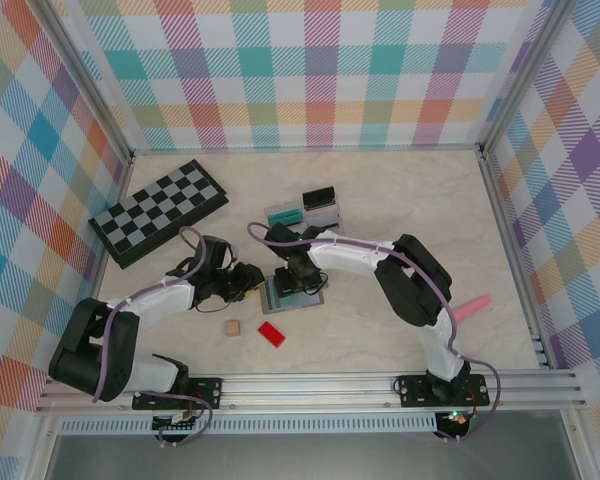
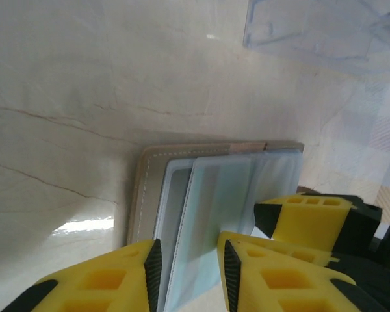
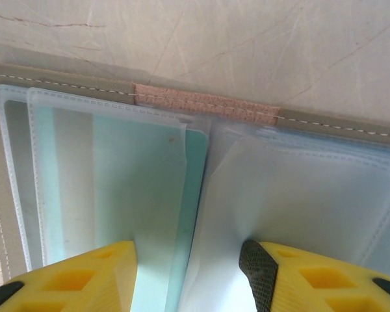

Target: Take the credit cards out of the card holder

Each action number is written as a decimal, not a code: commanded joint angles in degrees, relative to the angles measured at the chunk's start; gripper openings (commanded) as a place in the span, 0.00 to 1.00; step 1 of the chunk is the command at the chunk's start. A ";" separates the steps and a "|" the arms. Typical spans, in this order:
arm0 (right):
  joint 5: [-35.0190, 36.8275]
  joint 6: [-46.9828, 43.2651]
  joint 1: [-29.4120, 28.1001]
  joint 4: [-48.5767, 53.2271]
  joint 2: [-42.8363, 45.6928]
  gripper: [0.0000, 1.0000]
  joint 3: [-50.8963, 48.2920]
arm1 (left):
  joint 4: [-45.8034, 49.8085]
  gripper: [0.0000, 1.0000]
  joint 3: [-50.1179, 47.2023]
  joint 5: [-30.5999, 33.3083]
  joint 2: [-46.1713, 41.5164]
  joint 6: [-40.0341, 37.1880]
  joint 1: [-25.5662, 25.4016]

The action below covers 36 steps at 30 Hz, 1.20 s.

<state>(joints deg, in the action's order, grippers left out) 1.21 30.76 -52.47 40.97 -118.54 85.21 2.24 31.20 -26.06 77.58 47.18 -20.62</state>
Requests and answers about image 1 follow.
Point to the grey leather card holder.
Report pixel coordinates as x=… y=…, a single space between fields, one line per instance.
x=300 y=302

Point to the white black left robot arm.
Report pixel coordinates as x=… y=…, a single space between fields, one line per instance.
x=155 y=300

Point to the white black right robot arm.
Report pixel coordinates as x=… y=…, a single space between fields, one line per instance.
x=350 y=257

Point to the green VIP card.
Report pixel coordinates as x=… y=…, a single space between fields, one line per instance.
x=286 y=215

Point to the clear acrylic card organizer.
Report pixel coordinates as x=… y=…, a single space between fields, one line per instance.
x=332 y=227

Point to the small wooden cube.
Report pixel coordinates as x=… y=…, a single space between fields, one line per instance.
x=233 y=328

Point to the red rectangular block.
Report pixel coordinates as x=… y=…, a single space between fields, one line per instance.
x=272 y=334

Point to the black grey chessboard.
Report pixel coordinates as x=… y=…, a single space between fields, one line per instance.
x=155 y=215

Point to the small circuit board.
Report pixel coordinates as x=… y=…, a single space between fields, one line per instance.
x=177 y=422
x=455 y=417

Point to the pink cylinder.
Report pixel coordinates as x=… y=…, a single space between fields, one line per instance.
x=472 y=307

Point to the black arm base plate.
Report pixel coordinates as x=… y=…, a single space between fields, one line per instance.
x=205 y=392
x=415 y=390

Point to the aluminium front rail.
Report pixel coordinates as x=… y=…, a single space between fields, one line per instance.
x=305 y=387

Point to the aluminium back rail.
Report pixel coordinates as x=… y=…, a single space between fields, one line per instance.
x=305 y=148

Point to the aluminium side rail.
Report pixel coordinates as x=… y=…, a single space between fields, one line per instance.
x=510 y=240

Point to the aluminium frame post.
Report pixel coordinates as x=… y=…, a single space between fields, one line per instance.
x=530 y=70
x=80 y=75

